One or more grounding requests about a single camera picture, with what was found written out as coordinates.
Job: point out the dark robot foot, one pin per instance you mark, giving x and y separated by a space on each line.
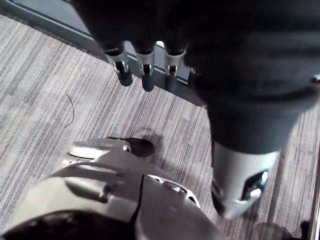
140 146

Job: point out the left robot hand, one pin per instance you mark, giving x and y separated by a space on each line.
225 62

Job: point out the silver robot leg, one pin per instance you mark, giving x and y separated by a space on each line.
105 192

